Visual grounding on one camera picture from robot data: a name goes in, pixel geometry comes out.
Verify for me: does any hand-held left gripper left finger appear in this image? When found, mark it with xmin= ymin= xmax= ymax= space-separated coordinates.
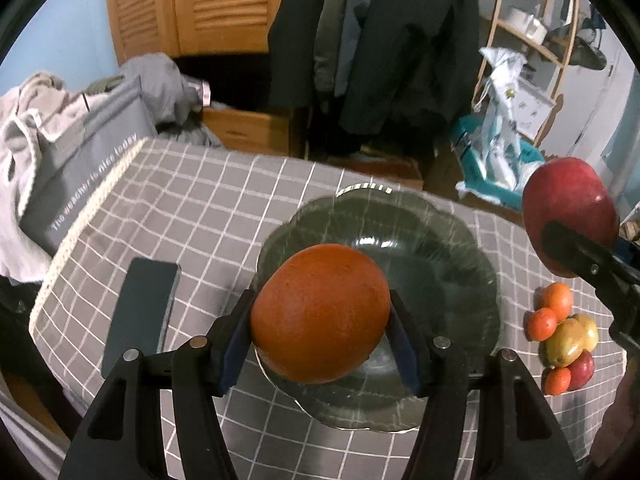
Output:
xmin=59 ymin=289 xmax=257 ymax=480

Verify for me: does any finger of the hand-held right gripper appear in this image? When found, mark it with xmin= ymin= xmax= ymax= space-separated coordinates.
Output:
xmin=542 ymin=220 xmax=640 ymax=356
xmin=616 ymin=236 xmax=640 ymax=271

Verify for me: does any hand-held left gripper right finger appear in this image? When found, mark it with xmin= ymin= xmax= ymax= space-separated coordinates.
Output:
xmin=386 ymin=290 xmax=582 ymax=480

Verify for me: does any yellow pear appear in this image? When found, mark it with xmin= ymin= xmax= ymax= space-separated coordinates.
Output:
xmin=572 ymin=313 xmax=599 ymax=353

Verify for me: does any large red apple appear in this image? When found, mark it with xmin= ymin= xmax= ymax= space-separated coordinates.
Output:
xmin=521 ymin=157 xmax=620 ymax=279

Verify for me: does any scalloped glass plate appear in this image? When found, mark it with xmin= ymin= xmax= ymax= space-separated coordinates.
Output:
xmin=255 ymin=183 xmax=502 ymax=433

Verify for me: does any large orange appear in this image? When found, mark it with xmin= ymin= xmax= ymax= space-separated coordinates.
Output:
xmin=250 ymin=244 xmax=392 ymax=386

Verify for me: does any small tangerine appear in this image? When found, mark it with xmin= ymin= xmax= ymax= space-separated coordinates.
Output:
xmin=537 ymin=282 xmax=574 ymax=322
xmin=543 ymin=366 xmax=572 ymax=396
xmin=524 ymin=307 xmax=558 ymax=342

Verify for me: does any dark smartphone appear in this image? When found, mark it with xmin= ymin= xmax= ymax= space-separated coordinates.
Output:
xmin=101 ymin=257 xmax=181 ymax=378

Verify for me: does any small red apple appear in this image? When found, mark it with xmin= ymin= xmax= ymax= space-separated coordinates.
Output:
xmin=566 ymin=350 xmax=596 ymax=392

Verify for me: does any grey checked tablecloth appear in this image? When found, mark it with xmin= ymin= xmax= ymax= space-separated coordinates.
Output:
xmin=30 ymin=137 xmax=628 ymax=480

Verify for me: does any teal cardboard box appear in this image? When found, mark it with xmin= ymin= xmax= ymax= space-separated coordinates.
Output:
xmin=450 ymin=115 xmax=547 ymax=208

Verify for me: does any white printed cardboard box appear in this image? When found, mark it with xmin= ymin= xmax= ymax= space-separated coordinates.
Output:
xmin=515 ymin=80 xmax=557 ymax=136

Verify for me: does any white printed plastic bag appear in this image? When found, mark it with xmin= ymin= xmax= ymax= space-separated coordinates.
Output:
xmin=472 ymin=46 xmax=533 ymax=188

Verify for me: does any dark cloth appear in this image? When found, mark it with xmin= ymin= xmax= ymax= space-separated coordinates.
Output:
xmin=0 ymin=272 xmax=51 ymax=366

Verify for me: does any wooden drawer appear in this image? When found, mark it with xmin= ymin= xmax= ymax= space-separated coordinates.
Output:
xmin=202 ymin=102 xmax=293 ymax=157

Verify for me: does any wooden shelf rack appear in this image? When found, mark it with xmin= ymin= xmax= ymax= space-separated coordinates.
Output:
xmin=472 ymin=0 xmax=581 ymax=146

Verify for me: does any grey fabric storage box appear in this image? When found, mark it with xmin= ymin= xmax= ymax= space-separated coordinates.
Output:
xmin=20 ymin=75 xmax=161 ymax=256

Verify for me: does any white pot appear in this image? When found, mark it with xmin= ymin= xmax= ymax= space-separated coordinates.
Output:
xmin=502 ymin=5 xmax=548 ymax=44

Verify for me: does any grey jacket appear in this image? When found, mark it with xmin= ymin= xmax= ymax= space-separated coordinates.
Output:
xmin=120 ymin=55 xmax=223 ymax=148

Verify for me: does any black hanging coat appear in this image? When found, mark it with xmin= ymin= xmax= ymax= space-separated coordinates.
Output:
xmin=340 ymin=0 xmax=481 ymax=136

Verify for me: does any beige clothes pile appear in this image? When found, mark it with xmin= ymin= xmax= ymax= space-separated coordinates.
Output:
xmin=0 ymin=72 xmax=88 ymax=281

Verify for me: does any black hanging jacket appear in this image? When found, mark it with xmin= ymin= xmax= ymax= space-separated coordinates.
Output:
xmin=267 ymin=0 xmax=331 ymax=111

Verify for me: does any olive hanging garment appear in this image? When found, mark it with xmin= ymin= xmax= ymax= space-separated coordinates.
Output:
xmin=312 ymin=0 xmax=351 ymax=97

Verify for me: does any grey-blue hanging garment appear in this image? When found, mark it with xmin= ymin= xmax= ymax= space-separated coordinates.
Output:
xmin=334 ymin=0 xmax=372 ymax=100

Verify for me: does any wooden louvred wardrobe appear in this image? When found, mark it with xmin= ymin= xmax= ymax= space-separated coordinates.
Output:
xmin=105 ymin=0 xmax=296 ymax=66

